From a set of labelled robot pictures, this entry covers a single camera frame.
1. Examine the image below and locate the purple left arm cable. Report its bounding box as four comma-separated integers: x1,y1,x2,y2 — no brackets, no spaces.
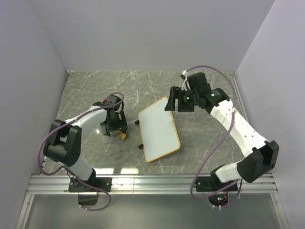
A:
38,92,125,212

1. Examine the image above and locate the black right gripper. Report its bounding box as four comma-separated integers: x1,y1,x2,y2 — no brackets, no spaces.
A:
164,86,199,112

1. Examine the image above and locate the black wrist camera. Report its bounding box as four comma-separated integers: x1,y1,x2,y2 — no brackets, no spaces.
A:
104,95,122,110
187,72,211,92

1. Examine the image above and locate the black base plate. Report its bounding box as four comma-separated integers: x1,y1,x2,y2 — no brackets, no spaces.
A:
193,176,238,192
68,177,112,192

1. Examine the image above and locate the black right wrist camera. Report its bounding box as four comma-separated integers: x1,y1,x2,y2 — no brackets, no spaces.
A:
187,72,211,92

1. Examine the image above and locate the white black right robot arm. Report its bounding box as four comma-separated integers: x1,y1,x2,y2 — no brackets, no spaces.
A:
165,86,279,191

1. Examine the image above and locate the yellow-framed whiteboard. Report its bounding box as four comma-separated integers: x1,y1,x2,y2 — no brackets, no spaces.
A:
138,96,181,163

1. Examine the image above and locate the aluminium mounting rail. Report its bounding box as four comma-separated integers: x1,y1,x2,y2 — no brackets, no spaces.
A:
26,174,278,195

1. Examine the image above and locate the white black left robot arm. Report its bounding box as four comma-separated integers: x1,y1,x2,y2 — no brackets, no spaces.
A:
39,105,128,192

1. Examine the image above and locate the yellow bone-shaped eraser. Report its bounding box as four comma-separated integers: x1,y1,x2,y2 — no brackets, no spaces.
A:
118,130,127,140

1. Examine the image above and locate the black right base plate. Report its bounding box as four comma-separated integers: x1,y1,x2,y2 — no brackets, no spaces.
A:
193,176,238,192

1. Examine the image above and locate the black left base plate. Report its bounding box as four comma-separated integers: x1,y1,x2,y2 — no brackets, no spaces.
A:
68,177,112,192

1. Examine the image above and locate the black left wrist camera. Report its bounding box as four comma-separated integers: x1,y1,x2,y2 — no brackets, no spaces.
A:
104,95,122,110

